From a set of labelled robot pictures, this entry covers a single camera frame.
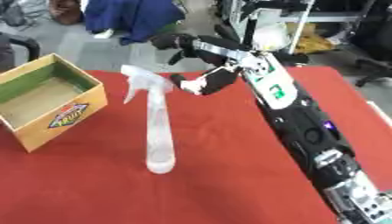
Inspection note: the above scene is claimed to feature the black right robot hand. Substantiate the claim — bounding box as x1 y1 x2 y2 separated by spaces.
148 32 255 96

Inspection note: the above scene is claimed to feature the clear spray bottle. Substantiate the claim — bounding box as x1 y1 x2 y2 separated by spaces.
119 64 178 175

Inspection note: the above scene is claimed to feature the tan cardboard box green inside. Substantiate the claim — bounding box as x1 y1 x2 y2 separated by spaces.
0 52 110 153

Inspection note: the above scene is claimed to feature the yellow bag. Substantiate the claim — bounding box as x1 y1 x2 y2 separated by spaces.
284 22 336 55

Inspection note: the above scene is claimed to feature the person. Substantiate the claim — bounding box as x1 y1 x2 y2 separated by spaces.
82 0 187 46

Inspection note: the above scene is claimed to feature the black office chair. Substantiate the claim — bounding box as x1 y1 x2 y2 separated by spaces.
350 0 392 88

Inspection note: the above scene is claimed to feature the black chair armrest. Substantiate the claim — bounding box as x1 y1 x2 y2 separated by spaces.
0 31 43 72

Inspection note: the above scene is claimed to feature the white metal frame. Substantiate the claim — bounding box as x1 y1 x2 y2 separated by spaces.
223 0 377 56

